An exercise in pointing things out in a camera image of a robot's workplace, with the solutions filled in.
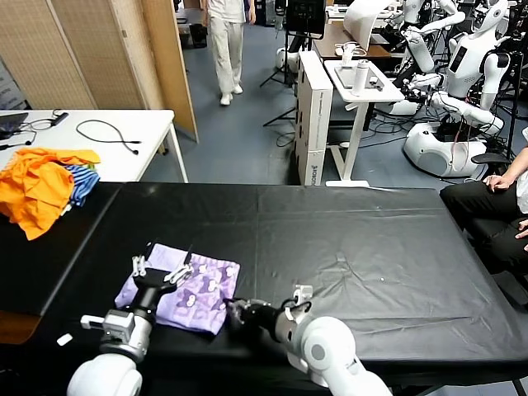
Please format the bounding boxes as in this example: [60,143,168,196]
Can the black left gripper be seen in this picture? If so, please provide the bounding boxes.
[130,243,194,318]

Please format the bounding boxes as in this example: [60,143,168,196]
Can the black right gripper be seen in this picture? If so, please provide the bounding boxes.
[222,299,284,337]

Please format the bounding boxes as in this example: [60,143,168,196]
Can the lavender t-shirt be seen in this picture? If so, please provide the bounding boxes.
[114,243,242,337]

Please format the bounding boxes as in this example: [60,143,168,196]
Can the bare forearm of seated person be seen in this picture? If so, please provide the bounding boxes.
[506,144,528,182]

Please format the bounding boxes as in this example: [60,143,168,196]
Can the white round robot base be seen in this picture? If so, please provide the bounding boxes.
[275,47,300,71]

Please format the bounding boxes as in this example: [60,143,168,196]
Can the walking person white clothes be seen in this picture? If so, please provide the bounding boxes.
[204,0,257,107]

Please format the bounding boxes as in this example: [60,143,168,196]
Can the bare hand of seated person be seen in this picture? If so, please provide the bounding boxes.
[482,175,512,191]
[515,219,528,252]

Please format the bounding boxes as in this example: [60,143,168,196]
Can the blue striped garment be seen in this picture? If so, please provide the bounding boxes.
[61,164,101,216]

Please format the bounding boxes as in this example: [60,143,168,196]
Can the black padded side table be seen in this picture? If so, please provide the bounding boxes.
[0,182,123,343]

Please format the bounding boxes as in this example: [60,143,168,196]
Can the black plastic table cover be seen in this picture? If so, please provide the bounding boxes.
[40,182,528,396]

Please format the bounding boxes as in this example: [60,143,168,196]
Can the white table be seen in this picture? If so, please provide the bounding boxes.
[0,109,190,185]

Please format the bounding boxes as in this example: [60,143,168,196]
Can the orange garment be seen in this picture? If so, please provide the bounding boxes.
[0,148,102,242]

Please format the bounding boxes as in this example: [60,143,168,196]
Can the tall white cardboard box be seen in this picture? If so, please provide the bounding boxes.
[295,51,334,187]

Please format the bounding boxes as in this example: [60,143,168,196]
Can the black laptop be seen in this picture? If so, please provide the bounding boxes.
[0,113,30,141]

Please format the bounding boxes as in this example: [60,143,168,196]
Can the white standing desk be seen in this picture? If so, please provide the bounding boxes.
[323,59,406,189]

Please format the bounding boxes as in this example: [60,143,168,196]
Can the wooden folding screen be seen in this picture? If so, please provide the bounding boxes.
[0,0,200,144]

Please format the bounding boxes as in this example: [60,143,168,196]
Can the gray printed board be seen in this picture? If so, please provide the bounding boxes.
[0,57,29,111]

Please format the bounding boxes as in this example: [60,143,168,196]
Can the black waste bin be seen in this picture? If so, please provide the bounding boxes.
[190,23,209,50]

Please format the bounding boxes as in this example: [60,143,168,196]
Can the black tripod stand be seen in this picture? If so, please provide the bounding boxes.
[259,31,314,129]

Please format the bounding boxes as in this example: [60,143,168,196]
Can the gray tablet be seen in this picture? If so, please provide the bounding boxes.
[333,64,387,91]

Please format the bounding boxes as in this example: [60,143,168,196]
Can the seated person black trousers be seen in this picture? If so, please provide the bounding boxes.
[439,125,528,276]

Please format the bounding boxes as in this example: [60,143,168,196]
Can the white water bottle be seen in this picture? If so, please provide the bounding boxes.
[350,59,370,97]

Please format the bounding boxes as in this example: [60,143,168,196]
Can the brown wooden desk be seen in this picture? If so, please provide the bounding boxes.
[313,22,408,61]

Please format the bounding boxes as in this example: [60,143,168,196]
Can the black monitor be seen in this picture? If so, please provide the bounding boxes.
[284,0,327,42]

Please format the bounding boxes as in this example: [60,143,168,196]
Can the black office chair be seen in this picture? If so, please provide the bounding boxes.
[469,152,512,178]

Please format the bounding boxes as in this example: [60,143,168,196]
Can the white curved panel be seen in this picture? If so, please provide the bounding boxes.
[344,0,393,50]

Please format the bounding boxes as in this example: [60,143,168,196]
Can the white humanoid robot on base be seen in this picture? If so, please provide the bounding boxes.
[387,0,512,179]

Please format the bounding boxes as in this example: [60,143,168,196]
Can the black pole stand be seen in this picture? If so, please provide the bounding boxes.
[505,40,528,162]

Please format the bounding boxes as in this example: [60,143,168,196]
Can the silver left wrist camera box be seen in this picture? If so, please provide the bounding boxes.
[80,309,137,347]

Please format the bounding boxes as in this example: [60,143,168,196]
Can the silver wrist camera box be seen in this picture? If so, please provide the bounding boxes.
[80,309,137,347]
[290,284,314,309]

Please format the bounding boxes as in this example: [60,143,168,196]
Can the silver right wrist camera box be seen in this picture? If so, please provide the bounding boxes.
[290,284,314,309]

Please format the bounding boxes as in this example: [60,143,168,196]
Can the black looped cable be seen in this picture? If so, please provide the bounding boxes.
[76,119,144,156]

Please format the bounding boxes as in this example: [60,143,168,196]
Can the black cable with hub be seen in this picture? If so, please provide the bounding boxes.
[0,110,70,149]

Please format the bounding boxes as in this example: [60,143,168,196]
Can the white device with cables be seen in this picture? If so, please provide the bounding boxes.
[334,42,367,67]

